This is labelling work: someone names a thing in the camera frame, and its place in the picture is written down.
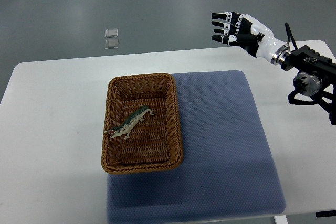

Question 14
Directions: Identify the blue grey fabric mat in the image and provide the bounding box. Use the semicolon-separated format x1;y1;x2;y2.
106;70;286;223

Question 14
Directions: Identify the black table control panel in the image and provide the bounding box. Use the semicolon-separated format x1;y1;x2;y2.
316;210;336;218

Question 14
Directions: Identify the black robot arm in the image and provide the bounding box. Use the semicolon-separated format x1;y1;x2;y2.
277;45;335;125

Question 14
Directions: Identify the white table leg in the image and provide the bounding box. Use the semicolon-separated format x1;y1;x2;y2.
274;215;288;224

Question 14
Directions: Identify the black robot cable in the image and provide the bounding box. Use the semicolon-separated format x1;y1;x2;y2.
285;22;297;51

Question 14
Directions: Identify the upper clear floor tile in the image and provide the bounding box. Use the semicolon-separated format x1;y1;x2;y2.
104;28;118;38

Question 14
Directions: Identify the dark green toy crocodile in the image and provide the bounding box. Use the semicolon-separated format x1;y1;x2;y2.
103;105;155;140

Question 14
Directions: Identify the brown wicker basket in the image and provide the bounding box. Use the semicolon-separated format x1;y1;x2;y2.
101;73;183;174

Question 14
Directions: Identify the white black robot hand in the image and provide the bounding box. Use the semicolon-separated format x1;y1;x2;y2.
212;12;290;65

